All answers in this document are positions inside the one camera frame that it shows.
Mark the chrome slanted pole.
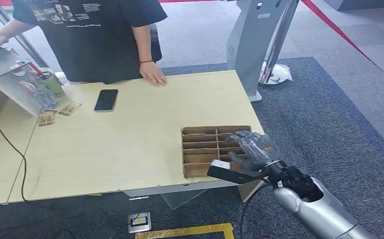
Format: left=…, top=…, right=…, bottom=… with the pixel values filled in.
left=0, top=0, right=50, bottom=69

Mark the grey kiosk stand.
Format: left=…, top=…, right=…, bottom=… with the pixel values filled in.
left=226, top=0, right=300, bottom=103

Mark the red barrier tape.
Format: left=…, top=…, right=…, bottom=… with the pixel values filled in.
left=300, top=0, right=384, bottom=91

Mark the black power cable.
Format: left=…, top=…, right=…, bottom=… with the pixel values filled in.
left=0, top=98, right=53, bottom=212

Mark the cardboard compartment box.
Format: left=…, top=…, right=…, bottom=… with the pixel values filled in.
left=181, top=124, right=256, bottom=179

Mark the person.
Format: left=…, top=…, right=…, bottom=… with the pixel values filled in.
left=0, top=0, right=169, bottom=88

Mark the metal floor socket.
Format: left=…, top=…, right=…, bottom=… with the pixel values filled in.
left=127, top=212, right=152, bottom=234

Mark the dark grey carpet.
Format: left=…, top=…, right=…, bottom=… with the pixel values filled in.
left=0, top=56, right=384, bottom=239

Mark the green drink cup with straw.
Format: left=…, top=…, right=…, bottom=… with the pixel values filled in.
left=28, top=62, right=65, bottom=99

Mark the person's left hand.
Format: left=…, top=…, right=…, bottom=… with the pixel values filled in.
left=139, top=61, right=169, bottom=88

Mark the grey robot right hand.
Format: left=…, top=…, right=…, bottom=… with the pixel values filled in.
left=224, top=130, right=282, bottom=172

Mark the clear plastic bottle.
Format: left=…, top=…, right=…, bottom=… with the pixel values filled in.
left=30, top=81, right=60, bottom=112

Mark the yellow floor tape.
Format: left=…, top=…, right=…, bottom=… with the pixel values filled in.
left=135, top=223, right=235, bottom=239

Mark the black and pale wrist camera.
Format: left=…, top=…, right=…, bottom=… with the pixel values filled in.
left=206, top=159, right=267, bottom=186

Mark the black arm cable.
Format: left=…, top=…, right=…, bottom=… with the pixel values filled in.
left=239, top=178, right=273, bottom=239

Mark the black smartphone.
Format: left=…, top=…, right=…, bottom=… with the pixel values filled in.
left=94, top=89, right=119, bottom=113

